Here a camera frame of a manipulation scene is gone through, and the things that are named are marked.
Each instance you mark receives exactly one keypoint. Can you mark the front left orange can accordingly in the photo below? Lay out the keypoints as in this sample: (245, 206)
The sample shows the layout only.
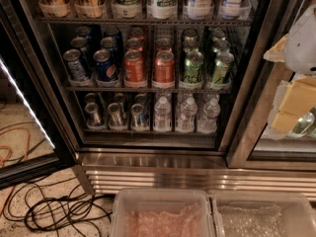
(134, 66)

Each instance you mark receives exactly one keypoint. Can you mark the front right green can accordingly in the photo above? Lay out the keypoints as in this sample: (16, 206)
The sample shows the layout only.
(222, 65)

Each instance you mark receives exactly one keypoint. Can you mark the front blue pepsi can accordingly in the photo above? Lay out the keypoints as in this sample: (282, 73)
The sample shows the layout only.
(105, 66)

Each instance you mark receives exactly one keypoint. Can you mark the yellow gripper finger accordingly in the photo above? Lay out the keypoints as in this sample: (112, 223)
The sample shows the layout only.
(276, 53)
(292, 101)

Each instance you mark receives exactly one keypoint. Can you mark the front right redbull can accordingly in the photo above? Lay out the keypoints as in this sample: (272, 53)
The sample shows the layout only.
(138, 116)

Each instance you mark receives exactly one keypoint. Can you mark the clear plastic bin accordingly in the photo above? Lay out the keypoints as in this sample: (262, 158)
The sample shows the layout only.
(161, 213)
(263, 214)

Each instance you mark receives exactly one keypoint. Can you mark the closed glass fridge door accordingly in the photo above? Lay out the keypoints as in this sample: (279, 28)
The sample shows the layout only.
(252, 144)

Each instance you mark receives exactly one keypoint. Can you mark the front right orange can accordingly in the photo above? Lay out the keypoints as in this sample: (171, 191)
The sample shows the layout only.
(164, 66)

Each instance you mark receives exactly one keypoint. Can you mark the left clear plastic bin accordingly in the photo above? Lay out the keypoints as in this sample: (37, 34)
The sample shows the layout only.
(161, 213)

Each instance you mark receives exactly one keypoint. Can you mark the orange can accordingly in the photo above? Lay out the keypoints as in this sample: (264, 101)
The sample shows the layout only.
(164, 66)
(134, 66)

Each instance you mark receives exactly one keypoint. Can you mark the green can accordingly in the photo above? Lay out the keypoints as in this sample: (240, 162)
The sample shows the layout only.
(222, 65)
(192, 67)

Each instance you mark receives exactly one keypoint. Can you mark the front middle redbull can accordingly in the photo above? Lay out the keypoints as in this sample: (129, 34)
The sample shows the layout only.
(117, 116)

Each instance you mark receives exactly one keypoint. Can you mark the front silver pepsi can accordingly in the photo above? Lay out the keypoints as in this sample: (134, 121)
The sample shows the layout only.
(76, 64)

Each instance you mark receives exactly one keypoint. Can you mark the middle water bottle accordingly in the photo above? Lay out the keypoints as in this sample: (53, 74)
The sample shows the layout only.
(186, 117)

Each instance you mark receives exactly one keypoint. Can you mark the right water bottle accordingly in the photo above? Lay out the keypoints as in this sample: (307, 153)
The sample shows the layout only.
(207, 122)

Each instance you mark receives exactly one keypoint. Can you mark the open fridge door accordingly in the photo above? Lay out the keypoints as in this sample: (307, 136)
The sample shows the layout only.
(26, 123)

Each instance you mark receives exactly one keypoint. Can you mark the right clear plastic bin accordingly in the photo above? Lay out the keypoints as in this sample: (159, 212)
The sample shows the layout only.
(263, 214)

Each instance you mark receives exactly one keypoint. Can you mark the left water bottle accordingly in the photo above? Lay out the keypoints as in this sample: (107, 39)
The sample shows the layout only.
(162, 115)

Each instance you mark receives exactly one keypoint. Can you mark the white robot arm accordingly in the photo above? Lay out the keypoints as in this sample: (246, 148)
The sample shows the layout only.
(297, 52)

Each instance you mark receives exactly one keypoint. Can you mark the front left green can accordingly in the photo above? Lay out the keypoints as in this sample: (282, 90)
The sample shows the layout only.
(192, 67)

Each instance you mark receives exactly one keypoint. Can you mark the steel fridge base grille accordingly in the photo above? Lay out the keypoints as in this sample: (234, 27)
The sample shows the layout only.
(107, 173)

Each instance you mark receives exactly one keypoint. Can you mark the water bottle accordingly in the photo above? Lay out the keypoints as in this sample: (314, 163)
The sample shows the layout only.
(186, 117)
(162, 115)
(207, 122)

